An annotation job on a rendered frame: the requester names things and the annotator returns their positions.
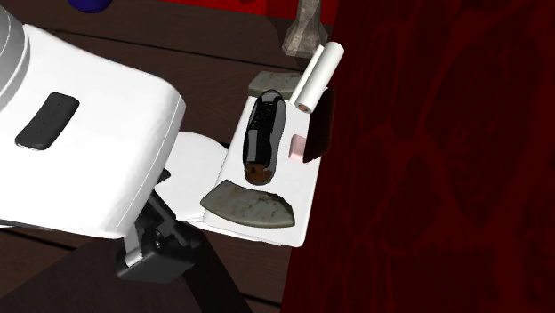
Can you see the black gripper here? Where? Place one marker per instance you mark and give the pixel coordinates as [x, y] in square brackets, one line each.
[164, 249]

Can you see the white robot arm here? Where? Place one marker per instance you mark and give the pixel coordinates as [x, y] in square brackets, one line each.
[99, 143]

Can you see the dark robot stand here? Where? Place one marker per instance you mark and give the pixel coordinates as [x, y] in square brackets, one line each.
[78, 286]

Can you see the grey stone wedge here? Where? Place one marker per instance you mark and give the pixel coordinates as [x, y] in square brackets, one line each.
[251, 207]

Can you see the black glossy shoe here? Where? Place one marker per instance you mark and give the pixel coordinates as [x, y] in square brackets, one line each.
[263, 134]

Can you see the pink soap bar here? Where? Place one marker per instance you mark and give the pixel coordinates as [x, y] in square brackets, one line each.
[297, 148]

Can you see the dark red box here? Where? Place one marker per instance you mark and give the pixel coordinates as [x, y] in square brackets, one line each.
[319, 128]

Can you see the grey stone block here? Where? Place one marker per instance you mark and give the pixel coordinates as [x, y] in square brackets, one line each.
[273, 82]

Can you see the white paper roll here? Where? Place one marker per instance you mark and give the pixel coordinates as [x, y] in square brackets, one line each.
[316, 76]

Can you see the blue ball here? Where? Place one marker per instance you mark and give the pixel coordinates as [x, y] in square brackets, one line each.
[90, 4]

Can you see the grey stone pedestal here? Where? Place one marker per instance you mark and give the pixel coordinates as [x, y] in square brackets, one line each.
[305, 34]

